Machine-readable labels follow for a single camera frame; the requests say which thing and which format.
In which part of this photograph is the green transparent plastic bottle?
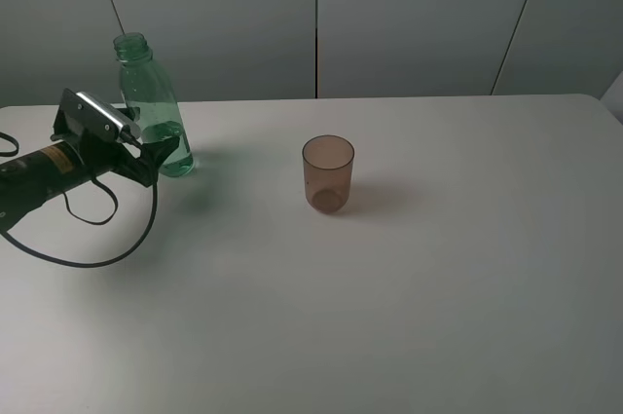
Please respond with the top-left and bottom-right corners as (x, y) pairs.
(113, 33), (194, 177)

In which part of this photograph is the pink translucent plastic cup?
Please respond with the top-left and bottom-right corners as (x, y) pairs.
(302, 134), (355, 214)

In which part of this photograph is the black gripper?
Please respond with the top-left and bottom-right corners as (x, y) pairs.
(51, 107), (180, 187)

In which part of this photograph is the black camera cable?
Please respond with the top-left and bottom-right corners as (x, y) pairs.
(0, 131), (161, 269)

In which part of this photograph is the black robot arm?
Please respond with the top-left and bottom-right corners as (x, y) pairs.
(1, 102), (180, 233)

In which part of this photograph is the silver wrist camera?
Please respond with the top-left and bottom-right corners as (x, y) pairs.
(57, 89), (141, 143)

